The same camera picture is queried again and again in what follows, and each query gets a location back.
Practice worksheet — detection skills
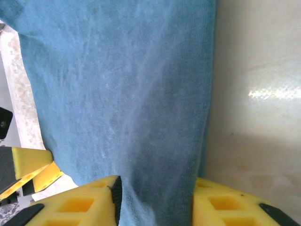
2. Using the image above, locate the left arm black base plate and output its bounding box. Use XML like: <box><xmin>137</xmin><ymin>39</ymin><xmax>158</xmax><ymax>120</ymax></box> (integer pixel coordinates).
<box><xmin>0</xmin><ymin>106</ymin><xmax>14</xmax><ymax>140</ymax></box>

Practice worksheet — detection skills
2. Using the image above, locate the blue t-shirt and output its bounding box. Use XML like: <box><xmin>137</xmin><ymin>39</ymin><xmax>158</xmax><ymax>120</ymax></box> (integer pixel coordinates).
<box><xmin>0</xmin><ymin>0</ymin><xmax>219</xmax><ymax>226</ymax></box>

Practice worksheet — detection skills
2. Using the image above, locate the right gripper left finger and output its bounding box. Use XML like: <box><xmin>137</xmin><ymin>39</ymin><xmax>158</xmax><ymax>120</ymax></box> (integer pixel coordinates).
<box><xmin>10</xmin><ymin>175</ymin><xmax>123</xmax><ymax>226</ymax></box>

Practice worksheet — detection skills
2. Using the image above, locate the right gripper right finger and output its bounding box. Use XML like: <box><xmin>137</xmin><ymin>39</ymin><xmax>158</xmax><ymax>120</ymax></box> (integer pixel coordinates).
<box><xmin>191</xmin><ymin>176</ymin><xmax>298</xmax><ymax>226</ymax></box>

